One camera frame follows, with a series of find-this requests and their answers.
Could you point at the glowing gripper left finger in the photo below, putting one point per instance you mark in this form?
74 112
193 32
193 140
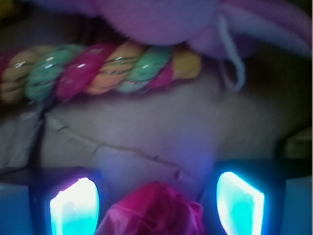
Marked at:
65 201

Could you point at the multicolour twisted rope toy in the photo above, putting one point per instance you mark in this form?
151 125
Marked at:
65 71

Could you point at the red paper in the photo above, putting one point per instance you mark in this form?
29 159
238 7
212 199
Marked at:
153 209

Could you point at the brown paper bag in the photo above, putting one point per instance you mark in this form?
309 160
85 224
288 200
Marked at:
173 134

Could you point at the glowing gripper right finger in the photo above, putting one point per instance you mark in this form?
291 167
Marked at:
243 198

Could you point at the pink plush bunny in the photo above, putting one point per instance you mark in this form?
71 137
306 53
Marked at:
224 29

